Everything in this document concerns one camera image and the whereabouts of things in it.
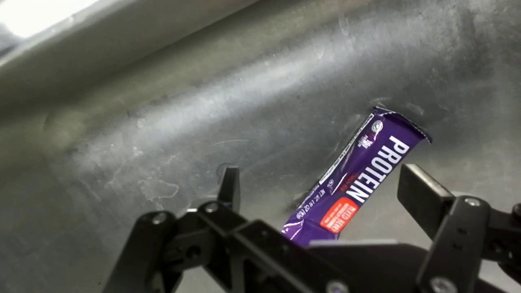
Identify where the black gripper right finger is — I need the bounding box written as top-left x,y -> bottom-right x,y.
397,165 -> 521,293

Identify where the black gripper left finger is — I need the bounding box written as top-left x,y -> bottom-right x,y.
102,168 -> 354,293

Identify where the purple protein bar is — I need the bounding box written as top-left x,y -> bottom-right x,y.
281,107 -> 428,247

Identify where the stainless steel double sink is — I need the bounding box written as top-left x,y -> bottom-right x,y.
0,0 -> 521,293

